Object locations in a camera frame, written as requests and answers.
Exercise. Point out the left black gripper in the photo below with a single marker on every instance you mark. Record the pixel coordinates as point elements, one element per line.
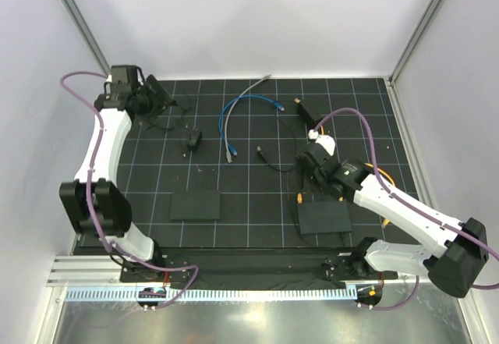
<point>162,101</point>

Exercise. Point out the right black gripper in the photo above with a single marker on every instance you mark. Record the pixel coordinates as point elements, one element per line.
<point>306,172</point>

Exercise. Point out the black network switch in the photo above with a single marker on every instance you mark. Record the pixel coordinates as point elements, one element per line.
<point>323,217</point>
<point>195,205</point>

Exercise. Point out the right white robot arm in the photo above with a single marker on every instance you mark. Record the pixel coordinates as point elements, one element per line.
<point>450,253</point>

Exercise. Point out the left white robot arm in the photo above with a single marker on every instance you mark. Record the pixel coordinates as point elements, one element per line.
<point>92,201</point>

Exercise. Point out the black power adapter block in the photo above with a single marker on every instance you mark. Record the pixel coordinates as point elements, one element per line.
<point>308,114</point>

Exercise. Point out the black grid mat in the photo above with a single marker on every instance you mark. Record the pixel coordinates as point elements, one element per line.
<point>251,136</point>

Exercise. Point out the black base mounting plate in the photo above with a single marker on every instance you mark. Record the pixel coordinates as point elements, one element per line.
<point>243,267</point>

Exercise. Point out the white slotted cable duct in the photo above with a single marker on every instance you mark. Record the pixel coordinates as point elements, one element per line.
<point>141,294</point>

